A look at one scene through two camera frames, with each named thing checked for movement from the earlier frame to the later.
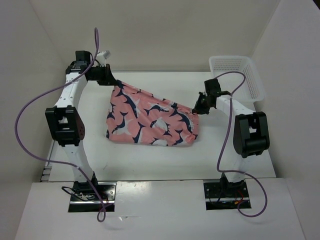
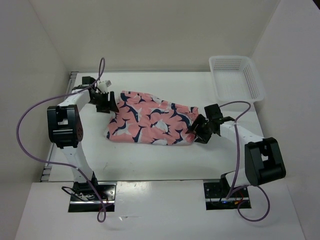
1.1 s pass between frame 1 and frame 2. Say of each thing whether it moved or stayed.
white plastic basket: stayed
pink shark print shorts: stayed
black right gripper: moved
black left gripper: moved
